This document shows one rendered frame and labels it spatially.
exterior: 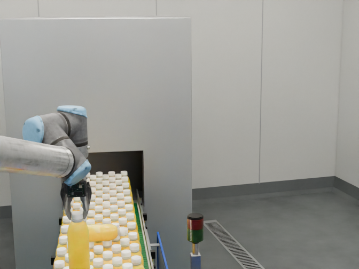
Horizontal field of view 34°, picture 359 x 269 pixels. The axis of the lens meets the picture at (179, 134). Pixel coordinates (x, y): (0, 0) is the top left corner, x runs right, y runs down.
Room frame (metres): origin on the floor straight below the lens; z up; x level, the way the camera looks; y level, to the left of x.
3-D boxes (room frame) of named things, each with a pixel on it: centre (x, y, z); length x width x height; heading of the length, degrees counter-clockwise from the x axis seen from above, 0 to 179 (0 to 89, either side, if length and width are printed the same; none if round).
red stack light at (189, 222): (2.17, -0.06, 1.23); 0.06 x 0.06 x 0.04
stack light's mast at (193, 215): (2.17, -0.06, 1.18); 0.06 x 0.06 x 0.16
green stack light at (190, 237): (2.17, -0.06, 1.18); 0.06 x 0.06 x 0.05
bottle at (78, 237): (1.86, 0.34, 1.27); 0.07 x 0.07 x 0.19
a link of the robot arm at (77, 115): (1.82, 0.34, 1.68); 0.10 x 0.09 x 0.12; 145
